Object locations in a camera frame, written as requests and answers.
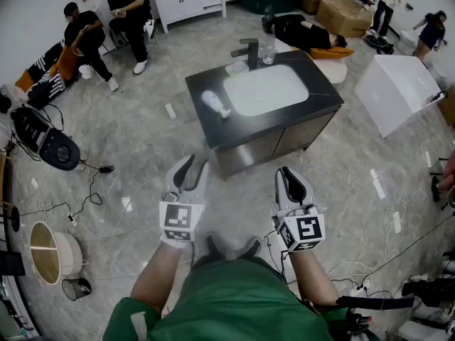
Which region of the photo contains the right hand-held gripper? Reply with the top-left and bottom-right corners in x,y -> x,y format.
272,166 -> 327,253

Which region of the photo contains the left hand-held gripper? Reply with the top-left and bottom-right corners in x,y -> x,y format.
159,153 -> 210,243

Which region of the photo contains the white bottle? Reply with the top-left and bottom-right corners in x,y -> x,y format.
201,90 -> 232,119

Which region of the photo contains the person's right forearm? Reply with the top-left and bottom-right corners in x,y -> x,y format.
287,250 -> 341,307

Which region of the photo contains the person's left forearm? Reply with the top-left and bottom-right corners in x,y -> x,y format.
130,242 -> 189,314

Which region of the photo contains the person's left hand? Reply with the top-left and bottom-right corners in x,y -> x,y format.
159,231 -> 195,250

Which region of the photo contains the black-topped vanity cabinet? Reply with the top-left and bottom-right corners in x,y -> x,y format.
184,50 -> 345,180

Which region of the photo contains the person's right black shoe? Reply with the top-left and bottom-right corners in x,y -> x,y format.
238,236 -> 263,261

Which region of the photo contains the person's black shoe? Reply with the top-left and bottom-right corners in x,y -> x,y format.
238,236 -> 263,261
205,234 -> 225,261

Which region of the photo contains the person's left black shoe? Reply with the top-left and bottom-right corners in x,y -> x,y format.
205,234 -> 225,261

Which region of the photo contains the white sink basin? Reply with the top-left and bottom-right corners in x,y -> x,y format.
223,64 -> 310,118

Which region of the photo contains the pale soap dish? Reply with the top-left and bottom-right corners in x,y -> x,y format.
225,60 -> 250,77

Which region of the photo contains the person's green shirt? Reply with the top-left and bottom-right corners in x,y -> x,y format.
102,257 -> 381,341

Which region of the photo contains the white pebble pouf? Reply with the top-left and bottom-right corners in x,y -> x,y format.
314,58 -> 348,84

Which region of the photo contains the black round-base device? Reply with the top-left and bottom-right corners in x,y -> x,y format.
10,105 -> 82,172

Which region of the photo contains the clear glass cup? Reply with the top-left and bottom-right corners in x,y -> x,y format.
261,36 -> 279,65

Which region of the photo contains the round beige basin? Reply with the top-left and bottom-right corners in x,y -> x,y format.
29,221 -> 85,286

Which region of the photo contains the orange cushion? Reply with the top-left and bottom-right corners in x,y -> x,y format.
309,46 -> 355,60

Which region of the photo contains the white rectangular block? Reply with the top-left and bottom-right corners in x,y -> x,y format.
354,54 -> 445,139

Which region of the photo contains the black faucet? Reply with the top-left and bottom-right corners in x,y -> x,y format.
230,38 -> 260,70

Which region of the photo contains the grey pebble pouf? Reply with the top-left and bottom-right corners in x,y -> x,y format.
273,38 -> 299,53

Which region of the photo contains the black waist pack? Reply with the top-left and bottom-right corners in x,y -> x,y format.
341,309 -> 374,339

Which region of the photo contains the black mesh bin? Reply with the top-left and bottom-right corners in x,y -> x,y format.
61,278 -> 92,302

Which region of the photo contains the large orange pillow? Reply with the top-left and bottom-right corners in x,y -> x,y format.
49,46 -> 81,81

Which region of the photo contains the black white striped sofa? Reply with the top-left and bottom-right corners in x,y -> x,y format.
26,40 -> 77,109

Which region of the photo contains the black round floor base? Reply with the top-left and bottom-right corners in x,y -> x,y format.
365,33 -> 395,55

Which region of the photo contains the white cabinet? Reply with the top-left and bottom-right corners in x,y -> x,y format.
147,0 -> 228,34

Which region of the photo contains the large cardboard box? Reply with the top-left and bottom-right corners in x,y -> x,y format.
315,0 -> 374,38

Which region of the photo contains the small orange pillow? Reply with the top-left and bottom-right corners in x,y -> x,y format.
14,68 -> 35,92

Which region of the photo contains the black flat panel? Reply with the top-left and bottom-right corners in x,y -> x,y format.
0,250 -> 26,276

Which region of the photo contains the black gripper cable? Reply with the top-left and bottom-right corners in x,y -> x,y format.
263,229 -> 289,286

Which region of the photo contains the black strap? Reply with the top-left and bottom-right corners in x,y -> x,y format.
336,295 -> 416,311

